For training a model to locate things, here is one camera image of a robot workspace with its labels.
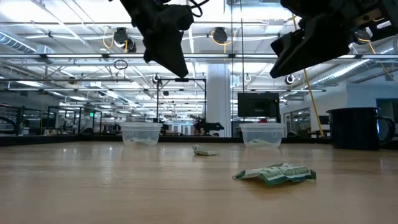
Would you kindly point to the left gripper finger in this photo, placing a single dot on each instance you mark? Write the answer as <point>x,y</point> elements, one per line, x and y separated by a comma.
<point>178,53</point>
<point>157,49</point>

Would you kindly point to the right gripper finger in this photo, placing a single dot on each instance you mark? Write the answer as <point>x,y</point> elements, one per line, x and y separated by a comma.
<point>320,49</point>
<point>289,40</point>

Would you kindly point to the green white sachet packet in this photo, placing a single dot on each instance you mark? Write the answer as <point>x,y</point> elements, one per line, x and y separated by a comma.
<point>268,143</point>
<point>255,143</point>
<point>135,141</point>
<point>203,152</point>
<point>148,142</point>

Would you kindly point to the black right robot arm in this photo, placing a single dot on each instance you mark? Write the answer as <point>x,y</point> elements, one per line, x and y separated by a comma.
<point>391,9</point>

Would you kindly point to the black background robot arm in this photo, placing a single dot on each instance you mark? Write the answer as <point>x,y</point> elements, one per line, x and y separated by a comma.
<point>206,127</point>

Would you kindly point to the white building pillar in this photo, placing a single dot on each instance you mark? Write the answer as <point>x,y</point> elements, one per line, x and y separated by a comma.
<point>219,99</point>

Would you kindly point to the black monitor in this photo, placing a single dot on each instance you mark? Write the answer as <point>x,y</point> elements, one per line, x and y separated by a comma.
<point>258,104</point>

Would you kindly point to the clear round plastic container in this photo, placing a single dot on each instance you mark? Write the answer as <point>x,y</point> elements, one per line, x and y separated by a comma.
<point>262,129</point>
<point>140,129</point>

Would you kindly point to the black enamel mug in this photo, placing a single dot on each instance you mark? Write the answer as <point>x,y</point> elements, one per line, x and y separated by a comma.
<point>354,130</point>

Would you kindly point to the dark green sachet packet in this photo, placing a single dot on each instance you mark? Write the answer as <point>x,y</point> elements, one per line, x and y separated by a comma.
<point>280,174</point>

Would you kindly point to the black background rig frame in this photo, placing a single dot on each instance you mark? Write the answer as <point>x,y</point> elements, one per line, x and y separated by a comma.
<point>158,99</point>

